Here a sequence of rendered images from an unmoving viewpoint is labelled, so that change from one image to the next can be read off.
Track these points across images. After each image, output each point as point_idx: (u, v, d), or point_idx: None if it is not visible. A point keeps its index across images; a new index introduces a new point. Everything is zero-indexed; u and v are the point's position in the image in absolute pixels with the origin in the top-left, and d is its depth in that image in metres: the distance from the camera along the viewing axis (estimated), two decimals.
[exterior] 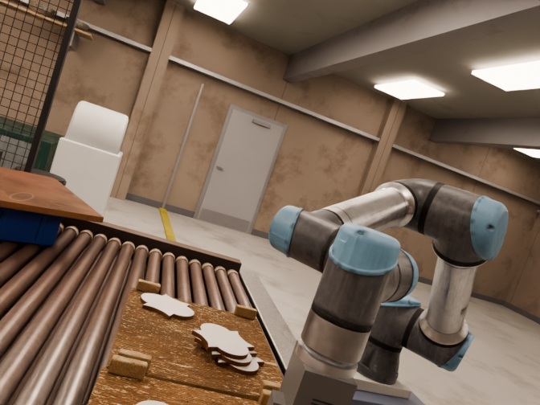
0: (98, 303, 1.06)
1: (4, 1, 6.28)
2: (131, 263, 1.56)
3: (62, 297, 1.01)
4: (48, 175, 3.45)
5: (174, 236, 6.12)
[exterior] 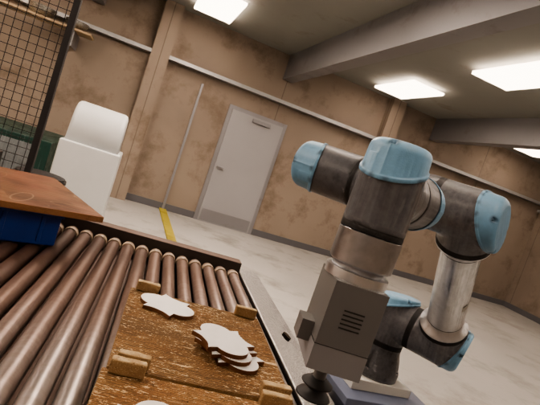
0: (98, 303, 1.06)
1: (4, 1, 6.28)
2: (131, 263, 1.56)
3: (62, 297, 1.01)
4: (48, 175, 3.45)
5: (174, 236, 6.12)
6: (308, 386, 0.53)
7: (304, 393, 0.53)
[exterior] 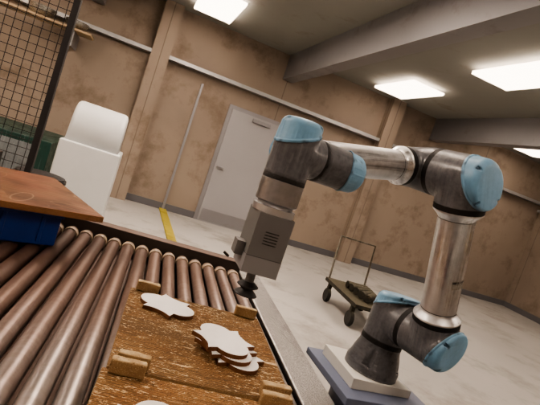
0: (98, 303, 1.06)
1: (4, 1, 6.28)
2: (131, 263, 1.56)
3: (62, 297, 1.01)
4: (48, 175, 3.45)
5: (174, 236, 6.12)
6: (242, 286, 0.77)
7: (239, 291, 0.77)
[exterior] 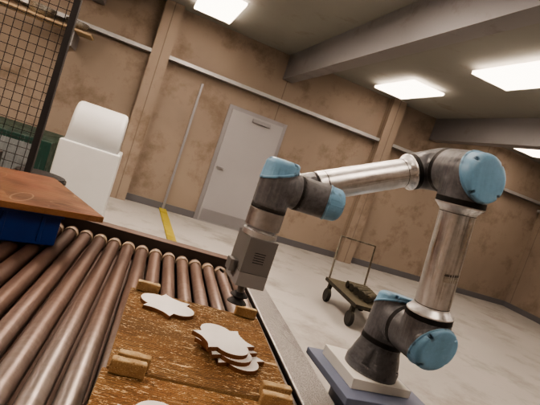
0: (98, 303, 1.06)
1: (4, 1, 6.28)
2: (131, 263, 1.56)
3: (62, 297, 1.01)
4: (48, 175, 3.45)
5: (174, 236, 6.12)
6: (235, 296, 0.94)
7: (232, 300, 0.94)
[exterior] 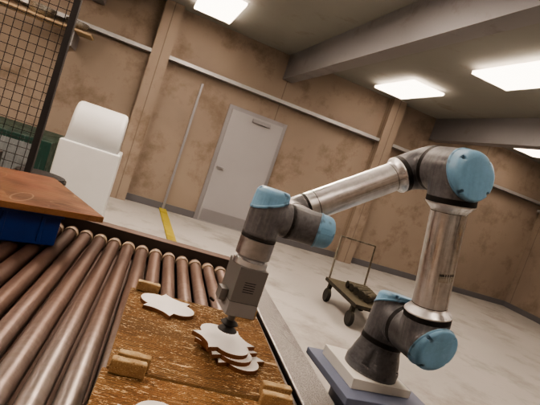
0: (98, 303, 1.06)
1: (4, 1, 6.28)
2: (131, 263, 1.56)
3: (62, 297, 1.01)
4: (48, 175, 3.45)
5: (174, 236, 6.12)
6: (225, 325, 0.94)
7: (222, 329, 0.95)
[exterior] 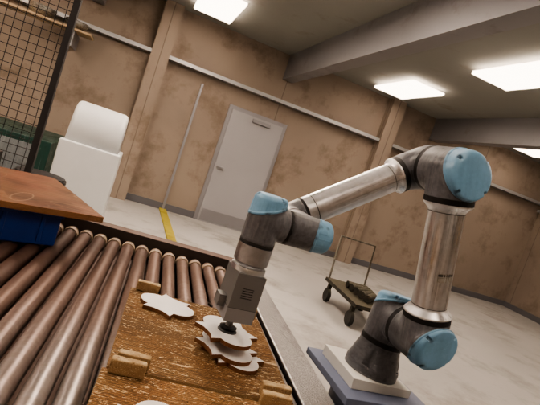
0: (98, 303, 1.06)
1: (4, 1, 6.28)
2: (131, 263, 1.56)
3: (62, 297, 1.01)
4: (48, 175, 3.45)
5: (174, 236, 6.12)
6: (225, 325, 0.94)
7: (222, 329, 0.95)
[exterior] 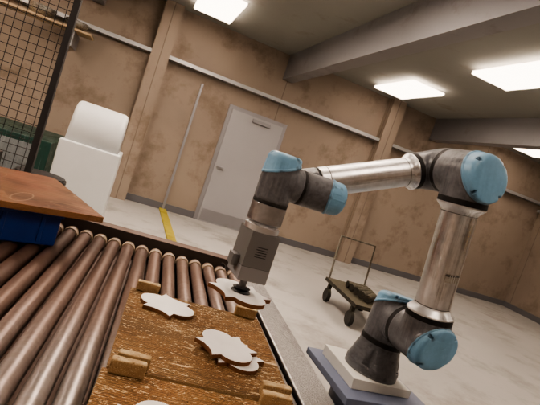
0: (98, 303, 1.06)
1: (4, 1, 6.28)
2: (131, 263, 1.56)
3: (62, 297, 1.01)
4: (48, 175, 3.45)
5: (174, 236, 6.12)
6: (239, 285, 0.94)
7: (236, 289, 0.94)
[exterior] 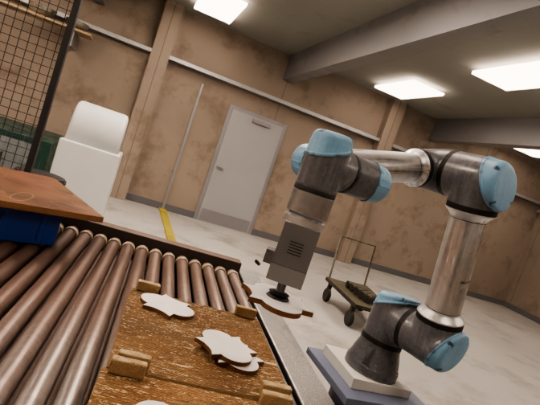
0: (98, 303, 1.06)
1: (4, 1, 6.28)
2: (131, 263, 1.56)
3: (62, 297, 1.01)
4: (48, 175, 3.45)
5: (174, 236, 6.12)
6: (273, 288, 0.79)
7: (270, 293, 0.79)
